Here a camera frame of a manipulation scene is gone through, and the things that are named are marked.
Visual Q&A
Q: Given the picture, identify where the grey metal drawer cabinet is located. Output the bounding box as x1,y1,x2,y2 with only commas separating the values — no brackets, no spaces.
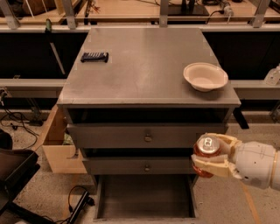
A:
56,27,242,187

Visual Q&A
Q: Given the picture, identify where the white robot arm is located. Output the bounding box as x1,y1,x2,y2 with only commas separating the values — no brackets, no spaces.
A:
192,133,280,191

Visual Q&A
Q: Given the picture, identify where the wooden open box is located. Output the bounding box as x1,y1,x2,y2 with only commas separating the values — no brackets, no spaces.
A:
40,105,86,174

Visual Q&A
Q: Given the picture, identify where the black floor cable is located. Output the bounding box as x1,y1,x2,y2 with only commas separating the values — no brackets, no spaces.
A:
0,90,39,151

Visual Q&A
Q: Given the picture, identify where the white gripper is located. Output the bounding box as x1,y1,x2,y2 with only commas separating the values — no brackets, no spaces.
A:
192,133,277,189

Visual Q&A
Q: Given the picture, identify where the green handled tool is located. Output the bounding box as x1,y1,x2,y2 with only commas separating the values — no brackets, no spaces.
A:
45,18,66,75

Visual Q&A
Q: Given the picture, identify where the white paper bowl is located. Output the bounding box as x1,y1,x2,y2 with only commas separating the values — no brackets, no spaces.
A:
183,62,228,92

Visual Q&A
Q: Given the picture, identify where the black office chair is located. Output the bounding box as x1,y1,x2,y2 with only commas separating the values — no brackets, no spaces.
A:
0,129,54,224

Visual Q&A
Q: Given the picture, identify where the dark blue snack bar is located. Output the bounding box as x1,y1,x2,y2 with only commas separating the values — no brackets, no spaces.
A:
80,52,109,63

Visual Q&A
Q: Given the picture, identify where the grey open bottom drawer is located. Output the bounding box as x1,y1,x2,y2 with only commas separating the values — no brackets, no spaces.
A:
94,174,199,224

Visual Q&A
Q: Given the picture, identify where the grey middle drawer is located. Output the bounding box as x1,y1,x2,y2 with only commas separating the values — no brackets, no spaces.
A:
82,157,195,175

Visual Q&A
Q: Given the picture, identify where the black power strip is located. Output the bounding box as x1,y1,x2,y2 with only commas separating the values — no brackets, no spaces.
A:
66,191,95,224

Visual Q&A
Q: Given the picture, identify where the red coca-cola can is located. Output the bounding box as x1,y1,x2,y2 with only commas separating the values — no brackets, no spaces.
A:
192,133,222,179

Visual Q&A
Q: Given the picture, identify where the grey top drawer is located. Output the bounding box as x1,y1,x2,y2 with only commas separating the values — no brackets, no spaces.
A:
67,123,228,149

